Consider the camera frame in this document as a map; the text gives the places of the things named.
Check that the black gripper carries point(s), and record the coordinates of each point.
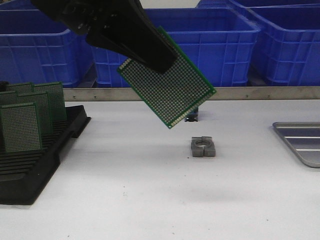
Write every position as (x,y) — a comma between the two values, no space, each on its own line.
(121,26)

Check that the black slotted board rack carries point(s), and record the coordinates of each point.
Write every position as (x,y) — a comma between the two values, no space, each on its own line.
(23,175)

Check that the silver metal tray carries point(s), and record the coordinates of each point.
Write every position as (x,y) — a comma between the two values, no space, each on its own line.
(303,139)

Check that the blue plastic crate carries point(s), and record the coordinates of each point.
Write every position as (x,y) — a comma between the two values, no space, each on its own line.
(206,4)
(219,41)
(269,3)
(287,51)
(34,48)

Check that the red emergency stop button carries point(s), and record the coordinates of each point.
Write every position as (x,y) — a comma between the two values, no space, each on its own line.
(192,116)

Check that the grey split clamp block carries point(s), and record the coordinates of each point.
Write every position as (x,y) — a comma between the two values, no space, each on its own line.
(202,146)

